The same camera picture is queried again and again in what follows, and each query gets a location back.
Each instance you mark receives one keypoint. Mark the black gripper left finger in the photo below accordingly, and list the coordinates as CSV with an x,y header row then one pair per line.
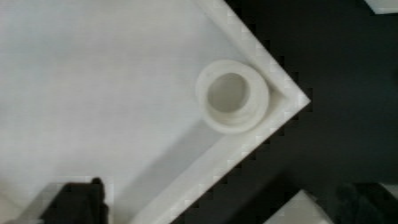
x,y
79,206

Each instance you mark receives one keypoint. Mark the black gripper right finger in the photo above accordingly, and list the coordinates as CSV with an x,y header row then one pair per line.
x,y
369,204

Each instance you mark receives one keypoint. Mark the white square tabletop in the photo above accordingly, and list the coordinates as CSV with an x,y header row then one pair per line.
x,y
100,116

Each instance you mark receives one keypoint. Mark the white U-shaped obstacle wall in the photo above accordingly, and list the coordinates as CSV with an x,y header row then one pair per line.
x,y
383,6

